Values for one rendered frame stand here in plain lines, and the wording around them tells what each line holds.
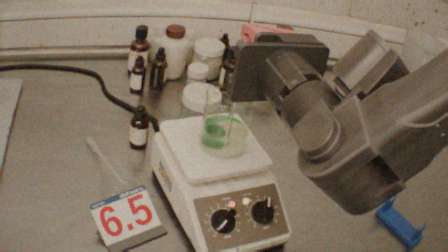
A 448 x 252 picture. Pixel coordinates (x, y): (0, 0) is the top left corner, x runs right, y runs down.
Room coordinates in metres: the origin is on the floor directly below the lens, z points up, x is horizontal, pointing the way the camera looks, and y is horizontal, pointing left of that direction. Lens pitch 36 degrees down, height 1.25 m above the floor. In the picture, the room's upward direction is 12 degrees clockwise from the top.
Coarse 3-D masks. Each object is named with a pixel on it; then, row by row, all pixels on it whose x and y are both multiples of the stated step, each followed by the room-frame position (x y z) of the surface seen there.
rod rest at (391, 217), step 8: (392, 200) 0.56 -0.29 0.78; (384, 208) 0.55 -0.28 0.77; (392, 208) 0.56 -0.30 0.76; (384, 216) 0.54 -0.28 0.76; (392, 216) 0.54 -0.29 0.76; (400, 216) 0.54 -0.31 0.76; (392, 224) 0.52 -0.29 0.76; (400, 224) 0.52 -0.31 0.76; (408, 224) 0.52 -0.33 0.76; (424, 224) 0.50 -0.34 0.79; (400, 232) 0.50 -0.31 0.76; (408, 232) 0.51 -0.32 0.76; (416, 232) 0.49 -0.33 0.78; (408, 240) 0.49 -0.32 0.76; (416, 240) 0.49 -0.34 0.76
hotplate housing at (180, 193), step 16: (160, 144) 0.54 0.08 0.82; (160, 160) 0.53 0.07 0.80; (160, 176) 0.52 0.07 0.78; (176, 176) 0.49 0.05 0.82; (240, 176) 0.51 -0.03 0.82; (256, 176) 0.51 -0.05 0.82; (272, 176) 0.52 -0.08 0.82; (176, 192) 0.47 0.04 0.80; (192, 192) 0.46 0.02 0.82; (208, 192) 0.47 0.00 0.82; (224, 192) 0.47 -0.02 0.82; (176, 208) 0.47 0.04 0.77; (192, 208) 0.44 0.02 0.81; (192, 224) 0.43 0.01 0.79; (288, 224) 0.47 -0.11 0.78; (192, 240) 0.42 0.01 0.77; (272, 240) 0.44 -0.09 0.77; (288, 240) 0.45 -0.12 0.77
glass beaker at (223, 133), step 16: (224, 80) 0.57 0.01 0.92; (208, 96) 0.52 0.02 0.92; (224, 96) 0.57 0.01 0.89; (208, 112) 0.52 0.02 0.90; (224, 112) 0.51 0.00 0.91; (240, 112) 0.51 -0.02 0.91; (208, 128) 0.52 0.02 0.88; (224, 128) 0.51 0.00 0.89; (240, 128) 0.52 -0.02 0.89; (208, 144) 0.51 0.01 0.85; (224, 144) 0.51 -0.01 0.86; (240, 144) 0.52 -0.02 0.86
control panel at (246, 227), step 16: (240, 192) 0.48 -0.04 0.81; (256, 192) 0.49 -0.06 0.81; (272, 192) 0.50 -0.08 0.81; (208, 208) 0.45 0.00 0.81; (224, 208) 0.45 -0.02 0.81; (240, 208) 0.46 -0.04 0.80; (208, 224) 0.43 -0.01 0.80; (240, 224) 0.44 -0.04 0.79; (256, 224) 0.45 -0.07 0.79; (272, 224) 0.46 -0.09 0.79; (208, 240) 0.41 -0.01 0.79; (224, 240) 0.42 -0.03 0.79; (240, 240) 0.42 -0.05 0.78; (256, 240) 0.43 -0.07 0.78
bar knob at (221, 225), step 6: (222, 210) 0.45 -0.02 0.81; (228, 210) 0.45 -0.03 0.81; (234, 210) 0.44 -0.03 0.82; (216, 216) 0.44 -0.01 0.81; (222, 216) 0.44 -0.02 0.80; (228, 216) 0.43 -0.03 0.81; (216, 222) 0.43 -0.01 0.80; (222, 222) 0.42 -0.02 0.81; (228, 222) 0.43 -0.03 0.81; (234, 222) 0.44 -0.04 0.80; (216, 228) 0.42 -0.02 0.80; (222, 228) 0.42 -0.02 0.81; (228, 228) 0.43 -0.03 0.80
